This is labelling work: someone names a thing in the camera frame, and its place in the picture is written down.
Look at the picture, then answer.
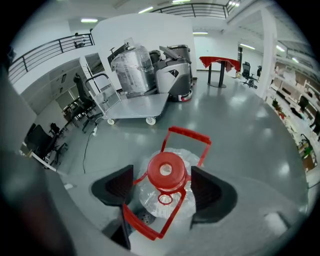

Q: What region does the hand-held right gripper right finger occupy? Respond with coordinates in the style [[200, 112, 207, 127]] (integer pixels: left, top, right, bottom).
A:
[[189, 165, 308, 256]]

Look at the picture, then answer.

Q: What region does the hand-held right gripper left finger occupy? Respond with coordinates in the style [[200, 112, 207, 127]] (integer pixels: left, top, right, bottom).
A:
[[58, 164, 135, 251]]

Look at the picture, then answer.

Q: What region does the large clear water jug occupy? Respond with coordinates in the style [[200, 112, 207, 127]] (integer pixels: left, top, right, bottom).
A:
[[122, 126, 212, 241]]

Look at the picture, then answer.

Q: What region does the grey metal platform cart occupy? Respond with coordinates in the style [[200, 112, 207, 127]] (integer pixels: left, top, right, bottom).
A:
[[84, 73, 170, 126]]

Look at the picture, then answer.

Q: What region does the white desk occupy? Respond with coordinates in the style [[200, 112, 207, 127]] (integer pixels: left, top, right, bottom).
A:
[[19, 142, 58, 172]]

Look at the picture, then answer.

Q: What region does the plastic-wrapped machine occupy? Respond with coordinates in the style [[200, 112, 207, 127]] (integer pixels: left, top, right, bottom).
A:
[[110, 37, 155, 99]]

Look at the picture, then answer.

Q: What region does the grey floor scrubber machine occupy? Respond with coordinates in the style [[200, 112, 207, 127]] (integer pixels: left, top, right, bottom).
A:
[[152, 45, 193, 103]]

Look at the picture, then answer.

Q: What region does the white storage shelving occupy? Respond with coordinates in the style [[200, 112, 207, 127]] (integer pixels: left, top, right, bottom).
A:
[[264, 39, 320, 176]]

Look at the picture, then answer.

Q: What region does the red-cloth round table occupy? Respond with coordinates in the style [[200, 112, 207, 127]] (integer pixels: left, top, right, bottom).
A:
[[199, 56, 241, 89]]

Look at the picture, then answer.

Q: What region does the black mezzanine railing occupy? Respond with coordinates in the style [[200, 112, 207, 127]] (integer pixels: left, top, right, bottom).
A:
[[7, 0, 251, 85]]

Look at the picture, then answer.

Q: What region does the dark grey lidded machine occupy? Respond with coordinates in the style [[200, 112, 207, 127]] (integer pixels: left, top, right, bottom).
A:
[[166, 44, 192, 61]]

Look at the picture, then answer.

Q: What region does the black power cable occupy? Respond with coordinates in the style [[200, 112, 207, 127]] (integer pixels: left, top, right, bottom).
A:
[[82, 132, 97, 175]]

